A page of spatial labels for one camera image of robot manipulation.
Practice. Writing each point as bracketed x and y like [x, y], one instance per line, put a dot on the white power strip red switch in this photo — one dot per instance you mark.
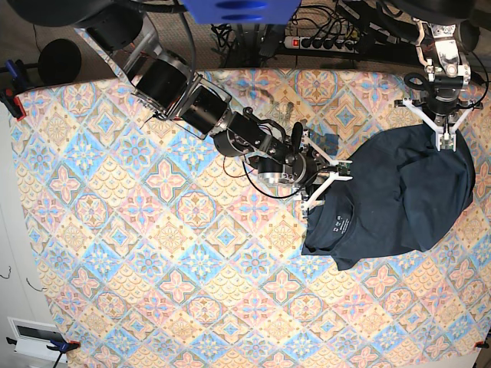
[319, 44]

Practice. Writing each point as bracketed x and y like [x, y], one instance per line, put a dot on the red black clamp upper left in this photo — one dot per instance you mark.
[9, 95]

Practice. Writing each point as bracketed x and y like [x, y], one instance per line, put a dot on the patterned colourful tablecloth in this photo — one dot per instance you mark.
[155, 251]

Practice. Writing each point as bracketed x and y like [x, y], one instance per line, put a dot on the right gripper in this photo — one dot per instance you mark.
[306, 169]

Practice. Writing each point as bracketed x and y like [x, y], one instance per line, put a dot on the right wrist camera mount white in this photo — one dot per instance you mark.
[336, 170]

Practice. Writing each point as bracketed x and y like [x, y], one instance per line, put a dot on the dark navy t-shirt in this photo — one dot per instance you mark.
[404, 195]

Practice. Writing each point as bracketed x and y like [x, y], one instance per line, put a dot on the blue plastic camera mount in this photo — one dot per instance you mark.
[266, 12]

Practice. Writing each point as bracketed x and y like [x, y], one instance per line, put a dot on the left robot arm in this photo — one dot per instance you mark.
[443, 36]

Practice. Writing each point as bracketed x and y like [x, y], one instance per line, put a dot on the black round stool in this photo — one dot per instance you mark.
[59, 62]

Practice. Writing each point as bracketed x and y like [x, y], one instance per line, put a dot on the blue clamp lower left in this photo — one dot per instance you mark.
[57, 347]

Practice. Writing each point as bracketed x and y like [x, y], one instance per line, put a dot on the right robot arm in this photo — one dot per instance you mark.
[173, 89]

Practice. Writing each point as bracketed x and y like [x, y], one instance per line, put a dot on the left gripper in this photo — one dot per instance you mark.
[441, 97]

